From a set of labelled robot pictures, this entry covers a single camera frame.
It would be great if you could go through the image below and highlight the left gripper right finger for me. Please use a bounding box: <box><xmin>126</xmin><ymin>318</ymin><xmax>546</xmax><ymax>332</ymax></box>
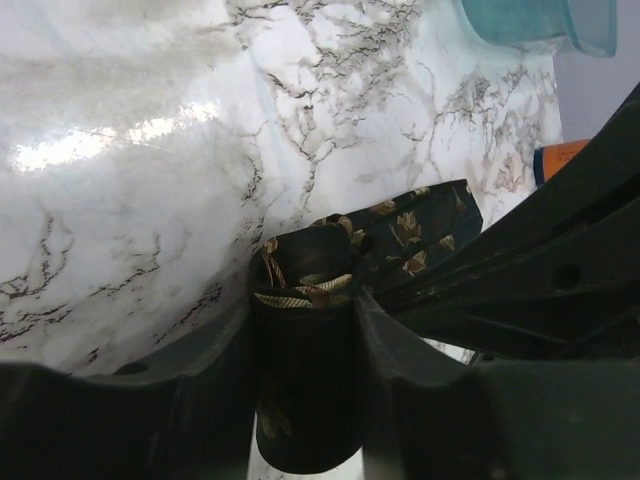
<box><xmin>354</xmin><ymin>293</ymin><xmax>639</xmax><ymax>479</ymax></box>

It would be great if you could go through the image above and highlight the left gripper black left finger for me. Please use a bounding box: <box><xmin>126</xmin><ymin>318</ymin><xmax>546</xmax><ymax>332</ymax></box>
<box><xmin>1</xmin><ymin>303</ymin><xmax>255</xmax><ymax>479</ymax></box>

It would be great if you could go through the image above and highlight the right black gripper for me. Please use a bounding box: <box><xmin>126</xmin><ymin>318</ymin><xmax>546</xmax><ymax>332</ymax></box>
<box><xmin>378</xmin><ymin>92</ymin><xmax>639</xmax><ymax>360</ymax></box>

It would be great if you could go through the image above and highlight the black leaf patterned tie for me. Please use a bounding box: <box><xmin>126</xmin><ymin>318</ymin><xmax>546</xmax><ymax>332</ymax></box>
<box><xmin>248</xmin><ymin>180</ymin><xmax>483</xmax><ymax>474</ymax></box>

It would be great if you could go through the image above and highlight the orange bottle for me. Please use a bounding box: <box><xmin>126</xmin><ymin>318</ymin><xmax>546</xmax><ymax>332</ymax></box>
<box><xmin>533</xmin><ymin>139</ymin><xmax>589</xmax><ymax>187</ymax></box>

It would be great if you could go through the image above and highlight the teal plastic tub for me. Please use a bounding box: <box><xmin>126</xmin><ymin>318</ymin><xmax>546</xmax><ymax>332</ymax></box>
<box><xmin>460</xmin><ymin>0</ymin><xmax>617</xmax><ymax>58</ymax></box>

